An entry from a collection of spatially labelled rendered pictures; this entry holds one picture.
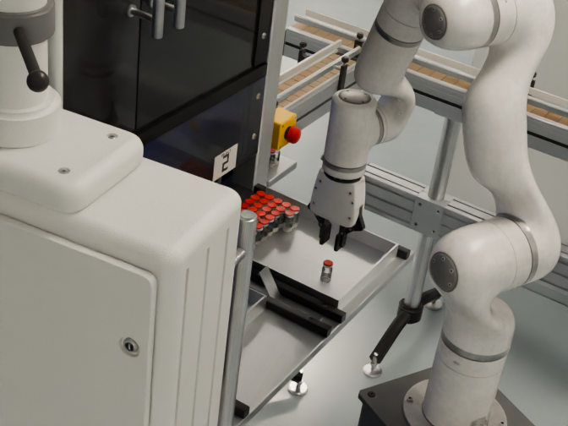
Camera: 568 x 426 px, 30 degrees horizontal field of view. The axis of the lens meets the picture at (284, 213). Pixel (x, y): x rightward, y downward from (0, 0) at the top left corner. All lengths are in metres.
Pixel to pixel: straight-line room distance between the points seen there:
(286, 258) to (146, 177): 1.08
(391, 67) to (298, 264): 0.56
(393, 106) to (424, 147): 2.63
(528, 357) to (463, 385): 1.74
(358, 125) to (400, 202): 1.28
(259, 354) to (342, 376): 1.34
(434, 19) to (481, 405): 0.69
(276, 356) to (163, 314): 0.89
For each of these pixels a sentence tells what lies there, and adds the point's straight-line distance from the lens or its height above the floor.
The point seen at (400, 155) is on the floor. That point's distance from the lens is 4.54.
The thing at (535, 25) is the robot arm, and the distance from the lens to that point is 1.68.
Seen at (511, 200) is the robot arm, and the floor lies 1.31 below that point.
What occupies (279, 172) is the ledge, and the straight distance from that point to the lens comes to 2.55.
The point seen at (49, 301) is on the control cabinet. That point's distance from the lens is 1.18.
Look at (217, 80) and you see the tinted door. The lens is 2.16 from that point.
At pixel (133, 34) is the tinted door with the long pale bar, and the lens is 1.88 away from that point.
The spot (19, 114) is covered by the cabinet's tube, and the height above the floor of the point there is 1.62.
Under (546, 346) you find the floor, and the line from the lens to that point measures 3.66.
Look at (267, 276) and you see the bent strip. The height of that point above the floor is 0.92.
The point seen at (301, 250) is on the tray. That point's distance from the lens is 2.28.
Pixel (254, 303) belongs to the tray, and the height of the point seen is 0.91.
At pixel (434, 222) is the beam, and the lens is 3.20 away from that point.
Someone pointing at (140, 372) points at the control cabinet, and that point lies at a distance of 1.16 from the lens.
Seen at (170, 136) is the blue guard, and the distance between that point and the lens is 2.06.
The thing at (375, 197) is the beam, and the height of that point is 0.49.
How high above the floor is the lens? 2.18
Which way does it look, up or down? 33 degrees down
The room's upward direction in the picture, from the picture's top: 8 degrees clockwise
